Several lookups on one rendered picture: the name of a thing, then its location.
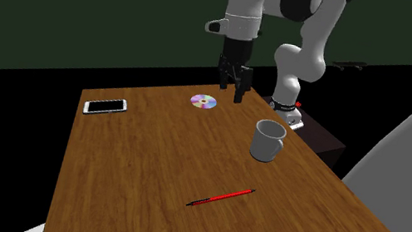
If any shiny compact disc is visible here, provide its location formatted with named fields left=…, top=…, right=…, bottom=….
left=189, top=92, right=219, bottom=111

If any red and black pen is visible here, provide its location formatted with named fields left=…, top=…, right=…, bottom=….
left=185, top=179, right=257, bottom=216

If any grey mug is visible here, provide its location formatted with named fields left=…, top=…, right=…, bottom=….
left=248, top=116, right=289, bottom=166

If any white smartphone with black screen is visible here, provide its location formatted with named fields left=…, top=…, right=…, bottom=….
left=82, top=93, right=130, bottom=121

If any dark robot stand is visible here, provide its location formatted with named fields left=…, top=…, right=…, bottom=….
left=253, top=94, right=352, bottom=172

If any black skateboard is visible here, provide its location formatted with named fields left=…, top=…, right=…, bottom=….
left=330, top=57, right=369, bottom=74

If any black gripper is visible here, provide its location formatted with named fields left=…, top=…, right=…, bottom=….
left=213, top=35, right=259, bottom=106

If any wooden table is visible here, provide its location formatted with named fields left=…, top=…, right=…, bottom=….
left=42, top=60, right=412, bottom=232

